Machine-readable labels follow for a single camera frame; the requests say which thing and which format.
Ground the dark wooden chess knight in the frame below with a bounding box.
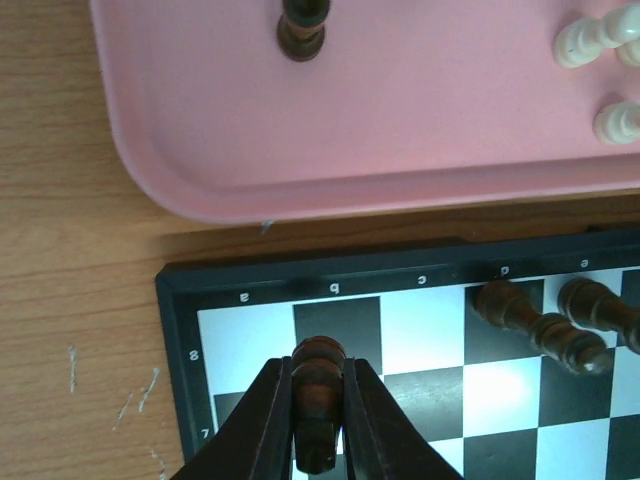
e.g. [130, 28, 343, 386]
[292, 336, 346, 475]

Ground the dark wooden chess queen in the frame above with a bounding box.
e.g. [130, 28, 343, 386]
[474, 280, 613, 376]

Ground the black white chess board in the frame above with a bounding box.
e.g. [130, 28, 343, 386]
[156, 230, 639, 479]

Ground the white wooden chess piece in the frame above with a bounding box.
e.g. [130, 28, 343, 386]
[553, 2, 639, 69]
[593, 102, 639, 145]

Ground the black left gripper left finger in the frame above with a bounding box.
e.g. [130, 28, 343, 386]
[173, 356, 293, 480]

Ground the dark wooden chess king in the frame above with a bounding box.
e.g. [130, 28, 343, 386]
[557, 277, 639, 354]

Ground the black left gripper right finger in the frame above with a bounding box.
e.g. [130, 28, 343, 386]
[343, 358, 461, 480]

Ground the dark wooden chess piece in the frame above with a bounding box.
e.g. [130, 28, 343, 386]
[276, 0, 331, 62]

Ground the pink plastic tray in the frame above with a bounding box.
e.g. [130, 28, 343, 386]
[90, 1, 639, 223]

